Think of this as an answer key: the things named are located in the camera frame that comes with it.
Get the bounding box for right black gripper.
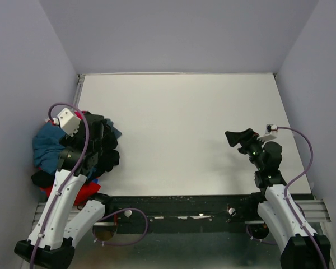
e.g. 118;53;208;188
226;128;267;170

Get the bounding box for teal blue t shirt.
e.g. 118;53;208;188
32;119;122;177

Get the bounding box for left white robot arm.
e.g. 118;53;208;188
14;113;118;268

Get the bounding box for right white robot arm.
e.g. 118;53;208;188
225;124;331;268

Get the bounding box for black t shirt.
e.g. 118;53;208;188
31;112;121;188

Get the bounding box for red t shirt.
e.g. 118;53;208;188
38;179;101;206

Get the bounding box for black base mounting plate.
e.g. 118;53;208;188
90;193;269;239

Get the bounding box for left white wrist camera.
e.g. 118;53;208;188
53;108;81;137

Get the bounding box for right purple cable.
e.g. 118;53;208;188
246;126;328;269

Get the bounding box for aluminium frame rail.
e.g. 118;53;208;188
32;200;330;227

